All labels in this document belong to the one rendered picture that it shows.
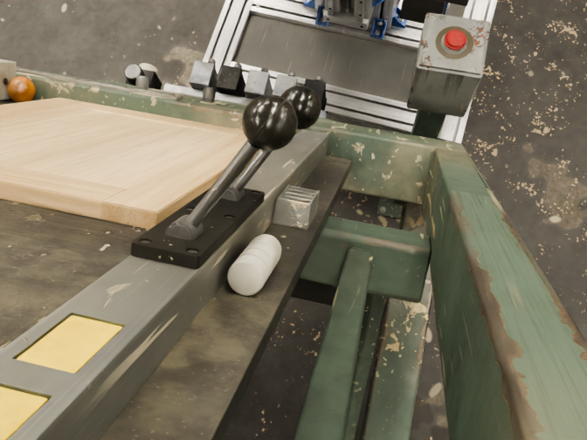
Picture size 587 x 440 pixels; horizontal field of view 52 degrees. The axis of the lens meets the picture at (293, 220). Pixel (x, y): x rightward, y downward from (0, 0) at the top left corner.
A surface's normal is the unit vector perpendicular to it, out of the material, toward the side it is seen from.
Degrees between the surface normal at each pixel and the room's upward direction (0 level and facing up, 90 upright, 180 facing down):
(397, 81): 0
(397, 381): 0
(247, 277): 31
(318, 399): 59
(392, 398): 0
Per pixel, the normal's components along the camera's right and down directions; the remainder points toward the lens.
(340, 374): 0.15, -0.95
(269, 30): -0.07, -0.27
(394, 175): -0.18, 0.26
